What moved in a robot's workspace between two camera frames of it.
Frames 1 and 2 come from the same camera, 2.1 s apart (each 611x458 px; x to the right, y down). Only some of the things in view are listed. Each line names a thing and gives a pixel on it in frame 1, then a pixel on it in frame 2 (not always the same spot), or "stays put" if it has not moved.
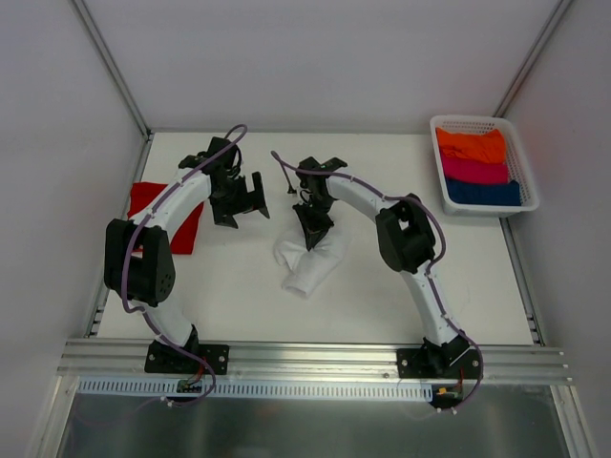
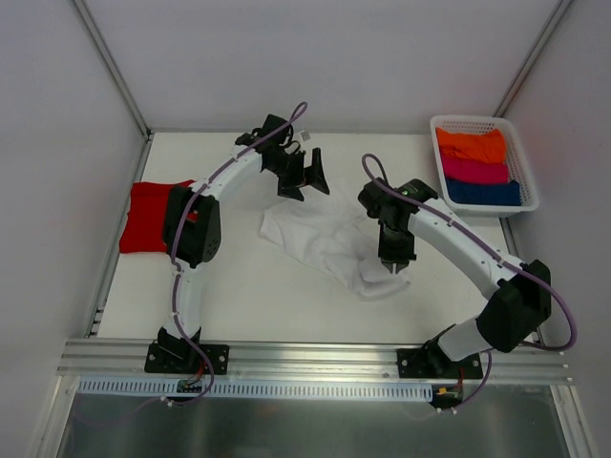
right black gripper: (310, 211) to (396, 252)
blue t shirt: (484, 194) stays put
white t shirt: (308, 268) to (334, 237)
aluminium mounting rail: (250, 362) stays put
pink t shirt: (475, 171) stays put
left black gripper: (237, 201) to (300, 173)
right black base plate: (438, 364) stays put
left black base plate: (161, 358) stays put
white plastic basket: (481, 166) stays put
